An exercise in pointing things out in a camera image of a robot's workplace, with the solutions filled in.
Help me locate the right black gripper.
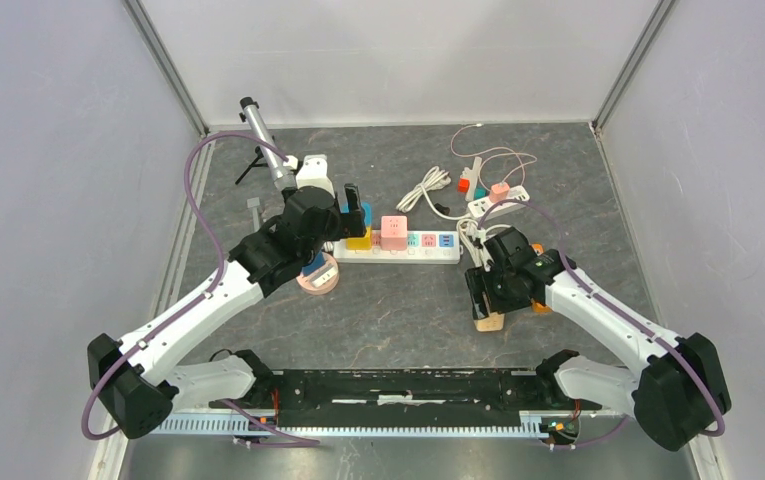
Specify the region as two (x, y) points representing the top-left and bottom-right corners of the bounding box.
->
(464, 263), (533, 320)

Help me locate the light blue plug adapter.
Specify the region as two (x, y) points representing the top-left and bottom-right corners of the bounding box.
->
(340, 201), (373, 232)

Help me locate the pink cube socket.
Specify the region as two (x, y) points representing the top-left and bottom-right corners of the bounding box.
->
(379, 215), (408, 251)

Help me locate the tan dragon cube socket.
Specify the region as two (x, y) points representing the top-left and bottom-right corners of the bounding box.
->
(473, 312), (505, 333)

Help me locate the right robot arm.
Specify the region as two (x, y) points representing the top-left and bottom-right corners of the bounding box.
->
(465, 227), (732, 451)

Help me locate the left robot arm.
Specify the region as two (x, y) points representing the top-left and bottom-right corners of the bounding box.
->
(82, 184), (366, 440)

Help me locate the yellow cube socket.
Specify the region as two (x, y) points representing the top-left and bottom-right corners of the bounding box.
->
(345, 226), (373, 251)

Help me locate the dark blue cube socket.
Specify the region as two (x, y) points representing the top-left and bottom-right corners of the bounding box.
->
(301, 251), (326, 277)

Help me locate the pink round socket base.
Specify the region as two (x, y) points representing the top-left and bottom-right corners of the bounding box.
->
(296, 252), (340, 295)

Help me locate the red plug adapter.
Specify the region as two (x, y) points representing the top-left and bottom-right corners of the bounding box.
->
(457, 177), (475, 196)

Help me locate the narrow white socket strip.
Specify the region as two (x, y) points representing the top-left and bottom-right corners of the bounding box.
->
(462, 156), (483, 202)

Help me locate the long white power strip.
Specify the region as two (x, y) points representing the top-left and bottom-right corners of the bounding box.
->
(331, 230), (462, 265)

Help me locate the small white power strip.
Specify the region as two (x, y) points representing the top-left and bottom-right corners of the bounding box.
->
(467, 186), (530, 221)

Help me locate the orange power strip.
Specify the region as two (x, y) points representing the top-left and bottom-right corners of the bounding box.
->
(526, 243), (552, 314)

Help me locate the silver telescope on tripod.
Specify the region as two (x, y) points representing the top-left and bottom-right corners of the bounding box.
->
(239, 96), (296, 191)

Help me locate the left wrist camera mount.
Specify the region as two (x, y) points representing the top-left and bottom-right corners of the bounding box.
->
(283, 154), (335, 197)

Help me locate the white cable bundle upper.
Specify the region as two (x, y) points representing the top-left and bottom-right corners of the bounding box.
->
(396, 166), (452, 215)

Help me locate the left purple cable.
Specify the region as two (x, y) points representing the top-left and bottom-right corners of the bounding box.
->
(81, 131), (322, 449)

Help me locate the purple cable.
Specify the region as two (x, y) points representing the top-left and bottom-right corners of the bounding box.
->
(477, 198), (728, 450)
(81, 131), (322, 449)

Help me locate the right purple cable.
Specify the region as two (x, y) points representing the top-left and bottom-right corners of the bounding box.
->
(477, 198), (728, 450)

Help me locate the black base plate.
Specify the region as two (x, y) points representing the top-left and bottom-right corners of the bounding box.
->
(234, 368), (602, 428)

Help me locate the white slotted cable duct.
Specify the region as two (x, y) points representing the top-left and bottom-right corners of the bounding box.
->
(150, 413), (556, 439)

